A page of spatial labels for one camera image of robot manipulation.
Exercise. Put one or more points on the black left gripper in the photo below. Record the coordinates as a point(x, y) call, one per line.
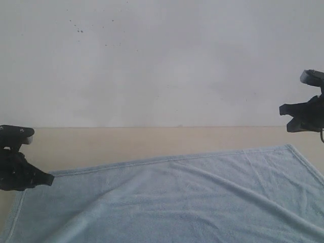
point(18, 175)

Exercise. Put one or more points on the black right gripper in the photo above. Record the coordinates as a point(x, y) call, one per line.
point(307, 116)

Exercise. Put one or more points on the light blue terry towel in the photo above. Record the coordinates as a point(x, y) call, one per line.
point(267, 194)

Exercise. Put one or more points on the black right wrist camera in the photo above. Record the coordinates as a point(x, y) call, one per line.
point(312, 77)

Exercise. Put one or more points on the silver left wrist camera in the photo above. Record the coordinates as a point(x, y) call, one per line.
point(14, 137)

